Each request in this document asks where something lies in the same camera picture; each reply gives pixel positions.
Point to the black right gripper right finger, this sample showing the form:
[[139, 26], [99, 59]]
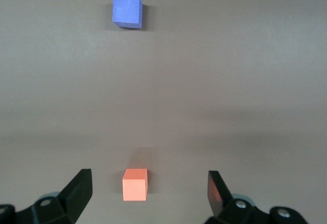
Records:
[[219, 198]]

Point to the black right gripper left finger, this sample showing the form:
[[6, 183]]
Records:
[[76, 196]]

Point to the orange foam block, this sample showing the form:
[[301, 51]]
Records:
[[135, 187]]

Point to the purple foam block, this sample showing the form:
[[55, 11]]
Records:
[[126, 9]]

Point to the brown table cover sheet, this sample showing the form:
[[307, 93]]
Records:
[[163, 86]]

